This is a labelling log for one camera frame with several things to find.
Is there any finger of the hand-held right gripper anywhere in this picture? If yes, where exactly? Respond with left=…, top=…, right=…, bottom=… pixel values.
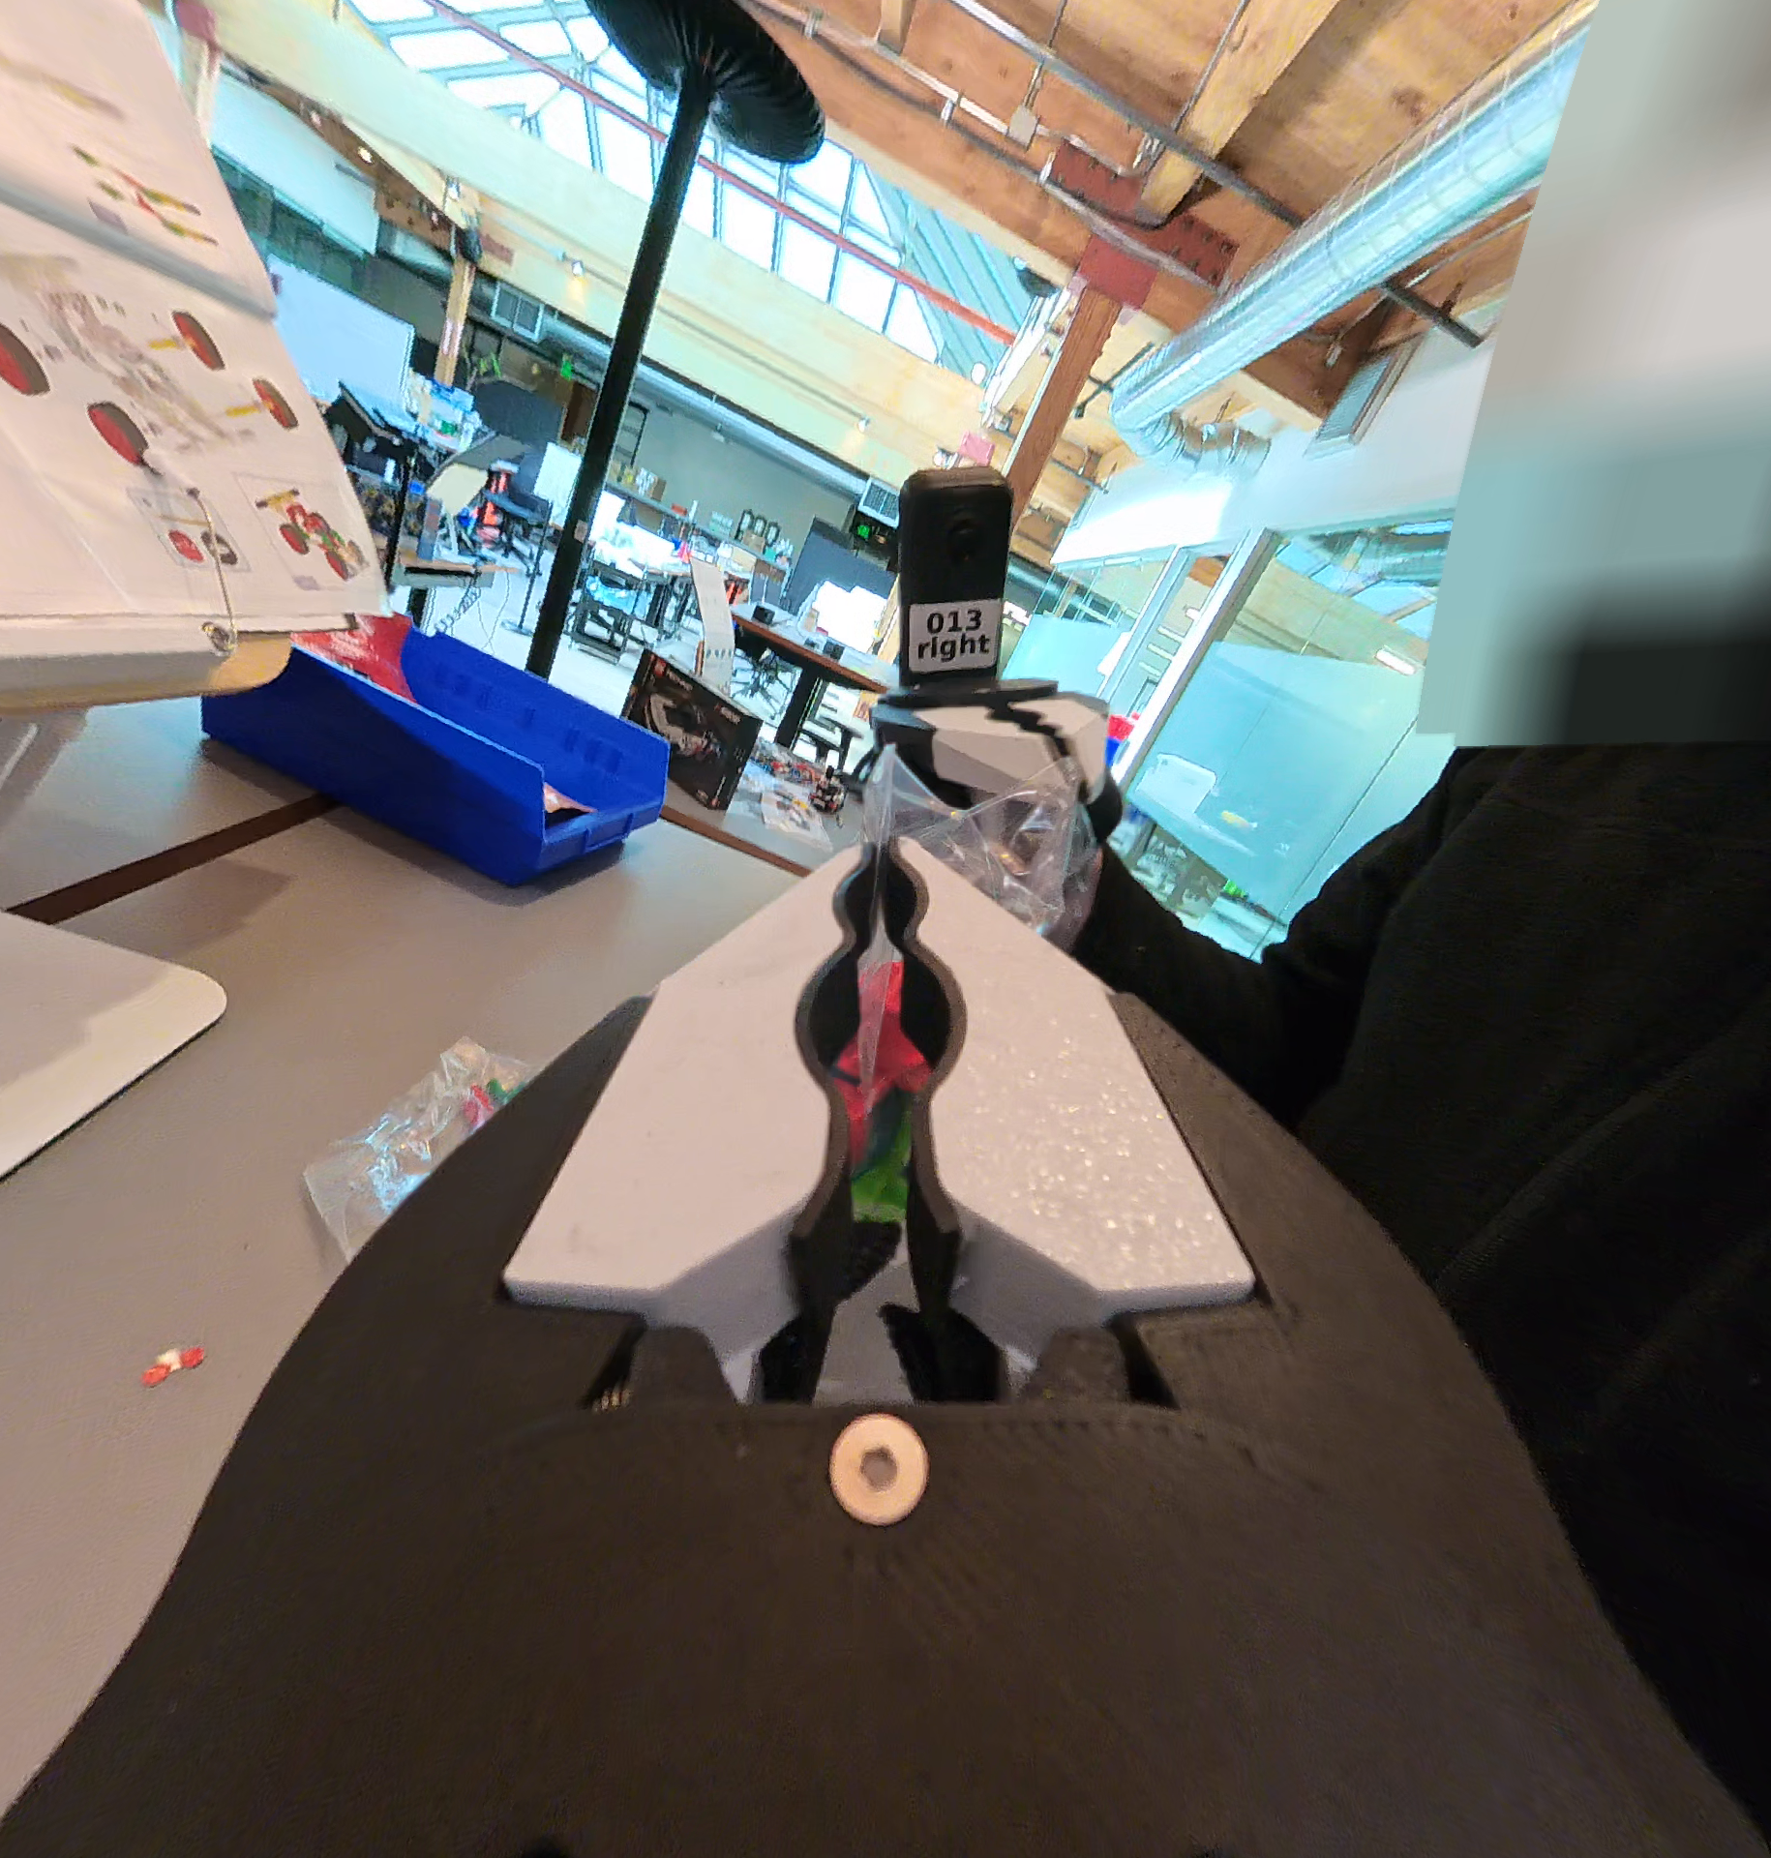
left=1020, top=700, right=1115, bottom=796
left=898, top=697, right=1043, bottom=805

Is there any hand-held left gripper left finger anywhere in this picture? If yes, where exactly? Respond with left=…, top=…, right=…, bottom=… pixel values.
left=504, top=847, right=890, bottom=1403

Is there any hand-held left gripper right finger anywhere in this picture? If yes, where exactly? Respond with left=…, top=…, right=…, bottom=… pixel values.
left=881, top=837, right=1260, bottom=1368

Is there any clear bag of small parts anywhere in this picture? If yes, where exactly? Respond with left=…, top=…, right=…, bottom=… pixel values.
left=841, top=754, right=1109, bottom=1227

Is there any white stand with wooden board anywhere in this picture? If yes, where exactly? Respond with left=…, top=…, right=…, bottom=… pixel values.
left=0, top=609, right=296, bottom=1209

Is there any toy instruction sheet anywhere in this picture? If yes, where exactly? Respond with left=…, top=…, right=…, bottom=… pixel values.
left=0, top=0, right=392, bottom=642

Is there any person's right forearm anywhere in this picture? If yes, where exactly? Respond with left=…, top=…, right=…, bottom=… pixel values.
left=1072, top=834, right=1414, bottom=1142

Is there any black toy box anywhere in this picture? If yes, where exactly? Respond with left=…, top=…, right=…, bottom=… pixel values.
left=621, top=645, right=764, bottom=813

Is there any clear bag of colourful rods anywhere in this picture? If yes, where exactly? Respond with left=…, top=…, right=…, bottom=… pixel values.
left=303, top=1035, right=538, bottom=1259

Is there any black pole with ribbed disc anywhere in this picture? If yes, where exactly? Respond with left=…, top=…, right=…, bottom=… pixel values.
left=524, top=0, right=827, bottom=680

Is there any blue plastic bin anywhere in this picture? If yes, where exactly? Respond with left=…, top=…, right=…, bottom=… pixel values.
left=202, top=617, right=672, bottom=887

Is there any person's black clothing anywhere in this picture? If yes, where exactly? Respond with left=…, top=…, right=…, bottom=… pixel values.
left=1262, top=741, right=1771, bottom=1858

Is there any red printed packet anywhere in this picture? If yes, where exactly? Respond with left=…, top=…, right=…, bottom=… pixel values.
left=291, top=610, right=600, bottom=825

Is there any white whiteboard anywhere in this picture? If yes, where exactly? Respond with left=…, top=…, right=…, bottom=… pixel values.
left=267, top=261, right=415, bottom=398

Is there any silver ventilation duct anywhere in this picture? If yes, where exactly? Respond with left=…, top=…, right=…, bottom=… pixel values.
left=1112, top=29, right=1591, bottom=454

